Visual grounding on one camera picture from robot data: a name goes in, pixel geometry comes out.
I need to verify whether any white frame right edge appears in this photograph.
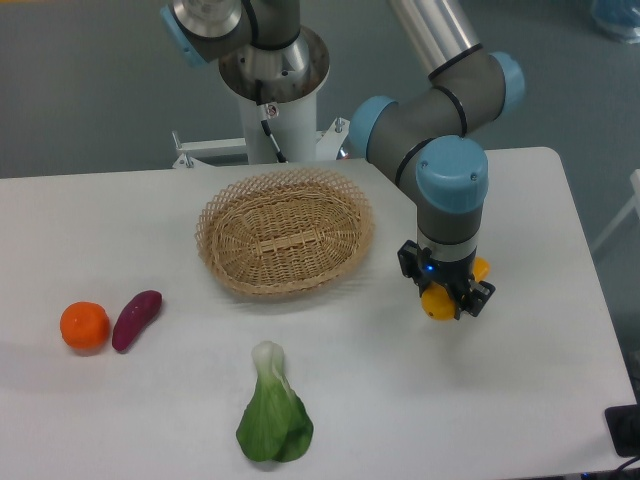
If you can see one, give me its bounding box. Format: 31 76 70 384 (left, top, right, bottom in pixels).
590 169 639 256

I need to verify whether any green bok choy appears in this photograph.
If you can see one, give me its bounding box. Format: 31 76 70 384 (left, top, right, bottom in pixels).
236 341 314 463

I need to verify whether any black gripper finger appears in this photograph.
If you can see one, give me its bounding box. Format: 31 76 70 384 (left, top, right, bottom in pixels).
397 240 424 293
453 280 495 320

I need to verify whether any blue object top right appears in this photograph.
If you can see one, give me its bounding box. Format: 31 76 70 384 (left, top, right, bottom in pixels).
591 0 639 44

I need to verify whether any orange tangerine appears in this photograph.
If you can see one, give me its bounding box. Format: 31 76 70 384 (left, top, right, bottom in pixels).
59 301 111 350

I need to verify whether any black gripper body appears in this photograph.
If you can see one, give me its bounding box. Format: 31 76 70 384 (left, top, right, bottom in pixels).
416 246 478 301

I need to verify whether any purple sweet potato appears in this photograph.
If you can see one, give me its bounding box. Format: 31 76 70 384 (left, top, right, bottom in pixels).
111 290 163 353

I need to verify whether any black device at table edge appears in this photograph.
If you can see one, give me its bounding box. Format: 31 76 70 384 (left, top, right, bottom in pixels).
604 404 639 457

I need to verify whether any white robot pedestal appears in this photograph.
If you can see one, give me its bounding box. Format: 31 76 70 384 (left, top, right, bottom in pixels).
172 26 349 168

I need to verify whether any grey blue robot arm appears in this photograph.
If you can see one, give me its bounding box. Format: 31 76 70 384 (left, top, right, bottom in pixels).
160 1 525 319

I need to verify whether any yellow mango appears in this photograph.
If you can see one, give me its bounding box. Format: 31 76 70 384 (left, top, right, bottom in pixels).
420 257 491 321

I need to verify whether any black cable on pedestal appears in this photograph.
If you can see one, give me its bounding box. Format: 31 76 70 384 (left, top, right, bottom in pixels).
255 79 289 164

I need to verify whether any woven wicker basket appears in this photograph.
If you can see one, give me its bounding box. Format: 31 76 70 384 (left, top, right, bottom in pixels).
195 168 374 298

